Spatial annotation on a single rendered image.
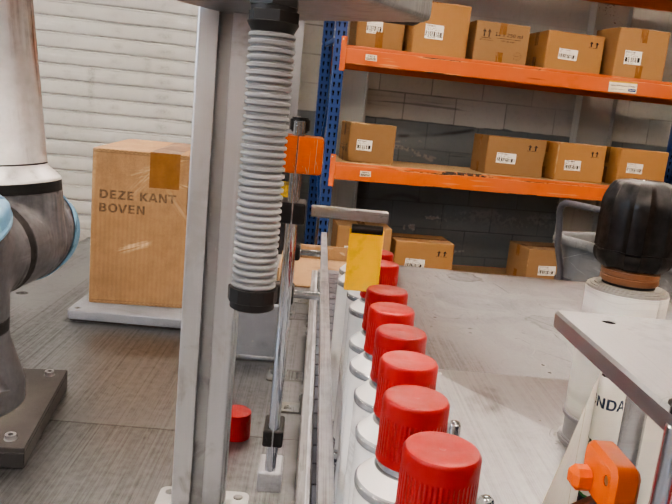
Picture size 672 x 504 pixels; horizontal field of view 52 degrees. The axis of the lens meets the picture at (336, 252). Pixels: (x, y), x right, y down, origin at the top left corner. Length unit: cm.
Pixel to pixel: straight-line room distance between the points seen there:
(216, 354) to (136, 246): 65
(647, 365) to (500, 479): 49
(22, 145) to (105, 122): 411
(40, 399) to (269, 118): 54
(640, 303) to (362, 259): 31
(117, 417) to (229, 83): 47
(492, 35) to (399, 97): 93
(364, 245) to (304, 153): 10
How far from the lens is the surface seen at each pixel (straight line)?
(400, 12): 49
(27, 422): 85
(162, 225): 123
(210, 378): 62
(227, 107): 58
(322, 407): 62
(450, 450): 30
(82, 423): 89
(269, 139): 46
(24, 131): 93
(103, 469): 79
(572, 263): 308
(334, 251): 182
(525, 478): 75
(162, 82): 498
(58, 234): 94
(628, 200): 76
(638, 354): 27
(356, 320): 64
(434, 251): 462
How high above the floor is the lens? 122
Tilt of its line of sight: 11 degrees down
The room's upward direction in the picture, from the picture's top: 6 degrees clockwise
